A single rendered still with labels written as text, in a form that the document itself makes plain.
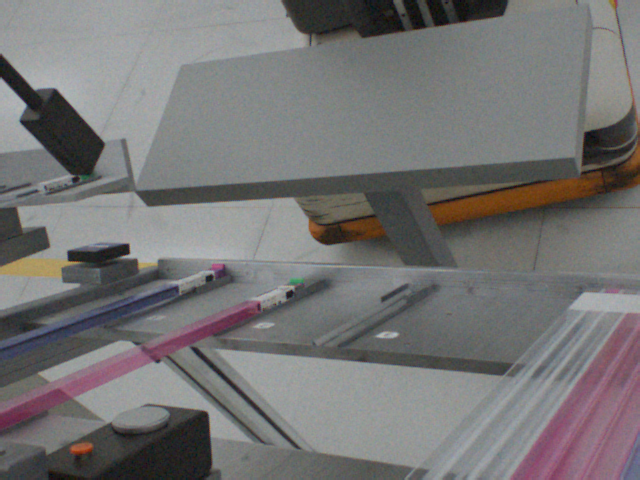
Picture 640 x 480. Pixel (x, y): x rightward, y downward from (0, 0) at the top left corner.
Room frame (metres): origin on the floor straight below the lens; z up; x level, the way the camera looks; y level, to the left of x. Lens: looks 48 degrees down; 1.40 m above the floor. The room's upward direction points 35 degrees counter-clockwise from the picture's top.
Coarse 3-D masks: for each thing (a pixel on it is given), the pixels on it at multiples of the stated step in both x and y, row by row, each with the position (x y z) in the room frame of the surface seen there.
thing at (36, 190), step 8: (80, 176) 0.89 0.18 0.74; (88, 176) 0.90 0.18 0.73; (40, 184) 0.86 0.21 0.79; (8, 192) 0.83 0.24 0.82; (16, 192) 0.83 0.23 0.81; (24, 192) 0.84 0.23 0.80; (32, 192) 0.84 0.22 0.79; (40, 192) 0.85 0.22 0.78; (0, 200) 0.81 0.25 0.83; (8, 200) 0.82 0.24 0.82; (16, 200) 0.82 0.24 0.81
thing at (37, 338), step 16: (224, 272) 0.63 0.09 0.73; (160, 288) 0.59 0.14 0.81; (176, 288) 0.59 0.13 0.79; (112, 304) 0.56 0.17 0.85; (128, 304) 0.56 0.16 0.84; (144, 304) 0.57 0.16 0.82; (64, 320) 0.54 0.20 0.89; (80, 320) 0.53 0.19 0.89; (96, 320) 0.54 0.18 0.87; (16, 336) 0.51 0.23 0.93; (32, 336) 0.51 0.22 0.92; (48, 336) 0.51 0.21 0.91; (64, 336) 0.52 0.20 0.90; (0, 352) 0.49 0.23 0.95; (16, 352) 0.50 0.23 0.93
